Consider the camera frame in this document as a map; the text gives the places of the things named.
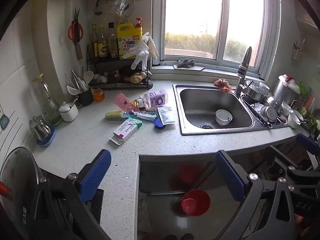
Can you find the tall glass bottle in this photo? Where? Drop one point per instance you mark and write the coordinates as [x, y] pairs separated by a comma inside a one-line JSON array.
[[48, 105]]

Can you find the wall utensil holder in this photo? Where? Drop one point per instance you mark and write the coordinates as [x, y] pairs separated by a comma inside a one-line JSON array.
[[297, 51]]

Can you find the white lidded jar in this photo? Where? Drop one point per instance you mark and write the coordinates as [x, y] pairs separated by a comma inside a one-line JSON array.
[[68, 111]]

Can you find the white rubber glove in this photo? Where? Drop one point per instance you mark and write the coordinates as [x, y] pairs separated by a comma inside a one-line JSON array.
[[151, 46]]

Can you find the orange rag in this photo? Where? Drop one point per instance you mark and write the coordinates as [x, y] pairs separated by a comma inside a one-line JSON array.
[[222, 84]]

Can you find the white bowl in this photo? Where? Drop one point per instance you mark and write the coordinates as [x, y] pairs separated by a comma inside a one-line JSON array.
[[223, 117], [293, 121]]

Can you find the steel colander pot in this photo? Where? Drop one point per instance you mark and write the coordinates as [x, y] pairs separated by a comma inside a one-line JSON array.
[[256, 90]]

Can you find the red plastic bin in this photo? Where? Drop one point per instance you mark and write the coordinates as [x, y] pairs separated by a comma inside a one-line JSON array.
[[195, 202]]

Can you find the small metal pitcher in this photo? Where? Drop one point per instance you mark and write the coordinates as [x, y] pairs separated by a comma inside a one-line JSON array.
[[40, 128]]

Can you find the glass pot lid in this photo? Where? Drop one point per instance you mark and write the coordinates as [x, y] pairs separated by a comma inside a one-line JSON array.
[[17, 180]]

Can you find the green vegetables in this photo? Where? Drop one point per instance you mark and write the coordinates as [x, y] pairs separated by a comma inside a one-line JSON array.
[[312, 122]]

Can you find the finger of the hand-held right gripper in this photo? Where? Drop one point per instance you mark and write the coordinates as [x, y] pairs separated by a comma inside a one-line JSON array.
[[280, 160], [307, 142]]

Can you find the white and pink box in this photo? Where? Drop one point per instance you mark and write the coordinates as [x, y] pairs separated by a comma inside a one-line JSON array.
[[126, 130]]

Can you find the steel faucet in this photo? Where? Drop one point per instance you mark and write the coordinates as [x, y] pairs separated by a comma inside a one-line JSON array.
[[243, 65]]

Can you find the clear plastic bag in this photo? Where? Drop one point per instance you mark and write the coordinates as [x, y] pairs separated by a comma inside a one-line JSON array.
[[121, 5]]

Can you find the white window frame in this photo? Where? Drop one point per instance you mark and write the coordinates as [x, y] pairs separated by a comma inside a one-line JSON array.
[[157, 30]]

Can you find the blue tube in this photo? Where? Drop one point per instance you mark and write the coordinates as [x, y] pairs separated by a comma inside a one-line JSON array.
[[143, 116]]

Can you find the blue lid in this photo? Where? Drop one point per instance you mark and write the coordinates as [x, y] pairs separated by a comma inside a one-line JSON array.
[[160, 125]]

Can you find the yellow scrub brush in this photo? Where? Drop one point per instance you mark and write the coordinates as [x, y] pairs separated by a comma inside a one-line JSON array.
[[113, 115]]

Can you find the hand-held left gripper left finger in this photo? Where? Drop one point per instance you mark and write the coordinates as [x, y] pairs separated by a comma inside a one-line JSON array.
[[96, 175]]

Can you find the steel wool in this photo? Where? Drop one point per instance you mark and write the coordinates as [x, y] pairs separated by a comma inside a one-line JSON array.
[[185, 63]]

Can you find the steel pot with white lid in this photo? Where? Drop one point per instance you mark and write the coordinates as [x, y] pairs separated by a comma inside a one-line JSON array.
[[285, 91]]

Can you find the steel bowl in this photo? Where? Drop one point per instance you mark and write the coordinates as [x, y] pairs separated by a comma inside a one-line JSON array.
[[268, 113]]

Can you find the purple drink bottle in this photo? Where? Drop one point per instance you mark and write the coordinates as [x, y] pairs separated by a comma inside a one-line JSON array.
[[156, 99]]

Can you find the orange jar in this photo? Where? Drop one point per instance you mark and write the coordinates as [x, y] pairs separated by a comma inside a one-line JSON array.
[[98, 95]]

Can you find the white rubber gloves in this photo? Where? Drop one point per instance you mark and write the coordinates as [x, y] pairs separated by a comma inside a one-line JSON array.
[[137, 53]]

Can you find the yellow detergent jug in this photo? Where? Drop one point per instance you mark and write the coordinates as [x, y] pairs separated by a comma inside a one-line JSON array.
[[128, 42]]

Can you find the blue dish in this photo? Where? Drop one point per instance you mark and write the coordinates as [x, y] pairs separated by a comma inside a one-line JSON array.
[[47, 141]]

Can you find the black utensil cup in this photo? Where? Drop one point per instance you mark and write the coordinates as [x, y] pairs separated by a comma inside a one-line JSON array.
[[85, 97]]

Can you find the stainless steel sink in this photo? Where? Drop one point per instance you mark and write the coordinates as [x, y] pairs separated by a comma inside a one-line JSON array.
[[200, 100]]

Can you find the coloured cutting boards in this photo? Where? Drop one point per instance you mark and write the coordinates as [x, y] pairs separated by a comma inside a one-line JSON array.
[[308, 97]]

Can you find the pink packet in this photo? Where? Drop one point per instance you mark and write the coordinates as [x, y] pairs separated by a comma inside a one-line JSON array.
[[122, 102]]

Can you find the tan sponge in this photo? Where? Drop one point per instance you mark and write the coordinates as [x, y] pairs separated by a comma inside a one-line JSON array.
[[137, 77]]

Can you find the silver foil packet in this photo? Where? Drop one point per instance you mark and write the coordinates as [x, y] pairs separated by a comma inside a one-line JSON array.
[[165, 115]]

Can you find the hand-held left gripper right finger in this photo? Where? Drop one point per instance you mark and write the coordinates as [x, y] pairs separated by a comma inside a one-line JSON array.
[[230, 177]]

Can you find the white soup spoon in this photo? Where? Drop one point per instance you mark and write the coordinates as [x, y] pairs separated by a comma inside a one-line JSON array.
[[72, 90], [88, 76]]

